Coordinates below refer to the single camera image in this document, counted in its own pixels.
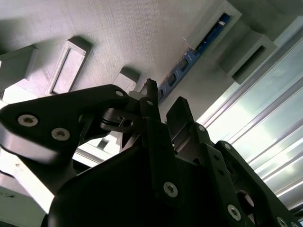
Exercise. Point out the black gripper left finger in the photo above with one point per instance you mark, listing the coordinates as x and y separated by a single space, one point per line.
59 113

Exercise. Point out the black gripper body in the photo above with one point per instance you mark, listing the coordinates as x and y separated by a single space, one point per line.
106 194

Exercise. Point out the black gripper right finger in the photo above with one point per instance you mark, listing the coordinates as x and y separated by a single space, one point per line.
203 142

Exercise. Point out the blue RAM stick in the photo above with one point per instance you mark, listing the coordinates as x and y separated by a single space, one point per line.
177 71

